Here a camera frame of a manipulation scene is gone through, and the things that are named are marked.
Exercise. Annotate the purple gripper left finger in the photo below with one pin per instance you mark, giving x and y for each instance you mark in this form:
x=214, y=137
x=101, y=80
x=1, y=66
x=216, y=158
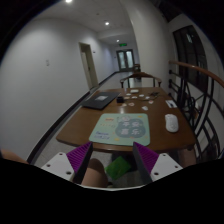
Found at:
x=70, y=166

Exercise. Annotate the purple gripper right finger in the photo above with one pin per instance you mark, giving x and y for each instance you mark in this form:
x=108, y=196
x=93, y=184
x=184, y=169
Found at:
x=153, y=166

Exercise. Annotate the white computer mouse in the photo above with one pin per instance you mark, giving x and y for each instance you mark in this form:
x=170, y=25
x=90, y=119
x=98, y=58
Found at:
x=171, y=122

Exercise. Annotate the green mouse pad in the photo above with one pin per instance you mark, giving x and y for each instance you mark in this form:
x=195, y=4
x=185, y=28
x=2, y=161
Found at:
x=122, y=129

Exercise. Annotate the person's knee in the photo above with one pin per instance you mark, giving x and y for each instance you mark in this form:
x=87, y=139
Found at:
x=95, y=175

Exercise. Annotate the green object under table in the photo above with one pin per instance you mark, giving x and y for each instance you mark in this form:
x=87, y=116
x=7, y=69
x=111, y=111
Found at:
x=118, y=168

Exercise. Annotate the wooden table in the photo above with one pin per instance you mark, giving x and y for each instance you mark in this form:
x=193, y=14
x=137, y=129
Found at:
x=78, y=129

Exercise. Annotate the white card on table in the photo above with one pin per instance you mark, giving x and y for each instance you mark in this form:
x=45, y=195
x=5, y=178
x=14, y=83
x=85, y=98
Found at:
x=171, y=104

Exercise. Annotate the black laptop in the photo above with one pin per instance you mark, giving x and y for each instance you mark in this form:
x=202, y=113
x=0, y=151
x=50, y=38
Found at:
x=100, y=100

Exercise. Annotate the black small box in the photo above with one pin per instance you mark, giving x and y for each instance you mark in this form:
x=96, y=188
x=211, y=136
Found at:
x=120, y=100

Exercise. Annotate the white paper at table end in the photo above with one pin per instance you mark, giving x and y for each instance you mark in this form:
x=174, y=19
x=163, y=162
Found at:
x=134, y=91

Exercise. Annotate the wooden handrail with railing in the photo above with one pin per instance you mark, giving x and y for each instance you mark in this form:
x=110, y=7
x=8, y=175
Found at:
x=199, y=94

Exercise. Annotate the wooden chair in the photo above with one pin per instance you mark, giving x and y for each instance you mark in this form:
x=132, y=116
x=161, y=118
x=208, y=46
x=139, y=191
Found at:
x=140, y=75

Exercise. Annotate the beige side door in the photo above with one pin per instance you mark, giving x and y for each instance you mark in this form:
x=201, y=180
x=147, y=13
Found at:
x=88, y=65

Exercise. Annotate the double glass door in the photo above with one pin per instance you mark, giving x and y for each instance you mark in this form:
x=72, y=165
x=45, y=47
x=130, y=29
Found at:
x=125, y=60

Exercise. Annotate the green exit sign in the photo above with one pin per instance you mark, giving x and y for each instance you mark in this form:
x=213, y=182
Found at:
x=122, y=44

